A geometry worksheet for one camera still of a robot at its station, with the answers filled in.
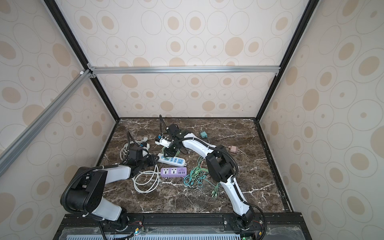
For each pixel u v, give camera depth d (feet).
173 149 2.69
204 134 3.55
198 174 2.87
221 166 1.85
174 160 3.07
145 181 2.87
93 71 3.00
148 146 2.87
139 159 2.50
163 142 2.73
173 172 2.89
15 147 1.74
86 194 1.46
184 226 2.40
